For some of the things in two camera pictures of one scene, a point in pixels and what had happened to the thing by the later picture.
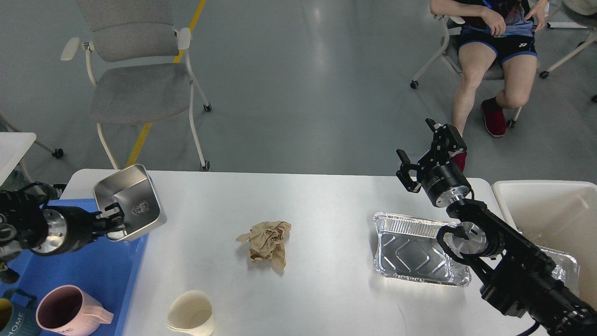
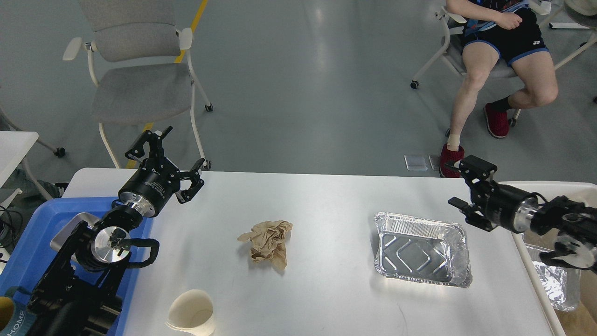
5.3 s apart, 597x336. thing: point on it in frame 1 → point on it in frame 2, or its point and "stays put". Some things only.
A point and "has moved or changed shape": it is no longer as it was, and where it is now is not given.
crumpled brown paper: x=266 y=241 stays put
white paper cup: x=190 y=313 stays put
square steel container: x=133 y=188 has moved or changed shape
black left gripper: x=64 y=228 → x=145 y=192
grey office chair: x=138 y=61 stays put
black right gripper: x=443 y=182 → x=497 y=201
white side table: x=13 y=146 stays put
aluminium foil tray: x=406 y=248 stays put
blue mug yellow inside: x=16 y=320 stays put
